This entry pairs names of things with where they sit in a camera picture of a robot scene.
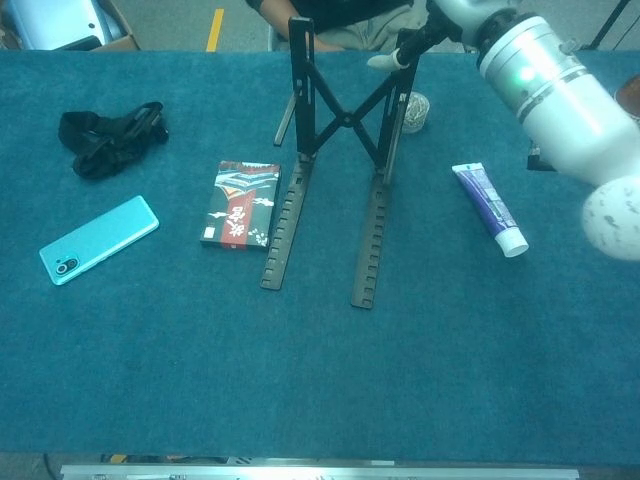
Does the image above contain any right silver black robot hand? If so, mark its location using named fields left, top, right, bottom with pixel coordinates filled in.
left=367, top=0, right=506, bottom=71

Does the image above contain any black folding laptop stand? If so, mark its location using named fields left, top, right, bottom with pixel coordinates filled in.
left=259, top=16, right=421, bottom=310

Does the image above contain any dark patterned red-striped book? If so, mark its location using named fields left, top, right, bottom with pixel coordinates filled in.
left=199, top=160, right=282, bottom=250

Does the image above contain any seated person in black shirt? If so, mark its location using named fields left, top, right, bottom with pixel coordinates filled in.
left=244, top=0, right=431, bottom=53

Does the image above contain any clear jar of metal clips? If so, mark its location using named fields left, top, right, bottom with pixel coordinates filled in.
left=402, top=93, right=431, bottom=134

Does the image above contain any black tripod leg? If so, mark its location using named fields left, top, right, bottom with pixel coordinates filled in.
left=579, top=0, right=634, bottom=51

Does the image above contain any small black box object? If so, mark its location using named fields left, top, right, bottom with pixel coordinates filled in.
left=527, top=142, right=559, bottom=172

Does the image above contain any purple white toothpaste tube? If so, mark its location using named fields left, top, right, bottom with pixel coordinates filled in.
left=451, top=162, right=530, bottom=258

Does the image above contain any cardboard box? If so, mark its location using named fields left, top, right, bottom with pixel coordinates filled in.
left=0, top=0, right=141, bottom=51

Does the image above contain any light blue smartphone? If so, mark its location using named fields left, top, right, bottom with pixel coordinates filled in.
left=38, top=195, right=161, bottom=287

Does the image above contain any black strap waist bag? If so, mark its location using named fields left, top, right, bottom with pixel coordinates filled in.
left=58, top=101, right=170, bottom=180

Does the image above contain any aluminium profile rail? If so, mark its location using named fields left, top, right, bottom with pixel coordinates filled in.
left=59, top=463, right=581, bottom=480

